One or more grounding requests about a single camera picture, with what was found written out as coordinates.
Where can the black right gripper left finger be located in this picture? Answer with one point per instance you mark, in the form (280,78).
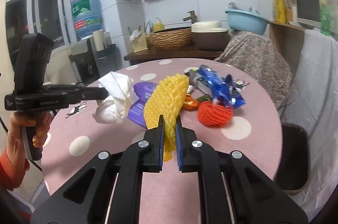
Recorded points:
(108,188)

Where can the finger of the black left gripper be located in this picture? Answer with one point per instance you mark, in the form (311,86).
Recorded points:
(76,92)

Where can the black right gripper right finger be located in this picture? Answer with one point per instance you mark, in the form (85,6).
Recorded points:
(232,189)

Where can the white tissue paper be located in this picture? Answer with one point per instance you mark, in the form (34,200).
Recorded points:
(115,107)

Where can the purple tissue plastic bag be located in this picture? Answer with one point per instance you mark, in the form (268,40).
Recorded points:
(143,91)

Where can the yellow foam fruit net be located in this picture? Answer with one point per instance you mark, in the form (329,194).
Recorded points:
(167,100)

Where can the water dispenser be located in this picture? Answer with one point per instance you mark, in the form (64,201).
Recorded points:
(88,63)

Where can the pink polka dot tablecloth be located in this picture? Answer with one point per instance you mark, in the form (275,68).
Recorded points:
(169,196)

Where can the paper towel roll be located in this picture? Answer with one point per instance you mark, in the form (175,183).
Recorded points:
(99,40)

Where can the orange peel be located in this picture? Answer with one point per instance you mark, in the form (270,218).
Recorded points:
(190,103)

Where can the beige tissue holder basket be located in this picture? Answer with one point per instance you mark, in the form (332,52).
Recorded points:
(138,41)

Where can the red foam fruit net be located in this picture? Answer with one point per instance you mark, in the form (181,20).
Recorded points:
(214,115)

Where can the wooden counter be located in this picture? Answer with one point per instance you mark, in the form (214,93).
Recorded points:
(154,53)

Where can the blue water jug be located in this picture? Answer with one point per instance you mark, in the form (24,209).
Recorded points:
(86,17)

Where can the green leaf scrap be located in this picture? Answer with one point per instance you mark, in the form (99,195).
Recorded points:
(205,98)

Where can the window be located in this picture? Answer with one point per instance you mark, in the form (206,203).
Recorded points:
(51,18)

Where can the green white carton box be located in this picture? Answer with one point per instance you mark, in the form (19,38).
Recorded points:
(198,81)

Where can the yellow soap bottle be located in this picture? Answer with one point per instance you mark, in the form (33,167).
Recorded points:
(158,26)

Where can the blue snack wrapper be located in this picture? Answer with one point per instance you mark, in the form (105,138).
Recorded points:
(222,89)

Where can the woven wicker sink basin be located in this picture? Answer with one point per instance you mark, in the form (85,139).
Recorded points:
(171,39)

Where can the white sheet cover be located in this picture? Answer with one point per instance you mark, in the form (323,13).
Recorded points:
(312,104)

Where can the bronze faucet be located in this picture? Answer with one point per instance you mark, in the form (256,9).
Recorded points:
(192,17)

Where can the brown white rice cooker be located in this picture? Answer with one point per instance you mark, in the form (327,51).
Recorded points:
(210,35)

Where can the floral cloth cover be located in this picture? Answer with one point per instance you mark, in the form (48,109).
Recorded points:
(257,56)

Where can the wooden side shelf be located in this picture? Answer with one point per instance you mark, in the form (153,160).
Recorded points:
(289,40)

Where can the light blue plastic basin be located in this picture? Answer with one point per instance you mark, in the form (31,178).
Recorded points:
(241,20)

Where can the green soda bottle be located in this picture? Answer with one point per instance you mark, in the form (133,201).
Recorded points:
(325,17)

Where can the white microwave oven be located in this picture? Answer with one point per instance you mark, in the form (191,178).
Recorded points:
(309,12)

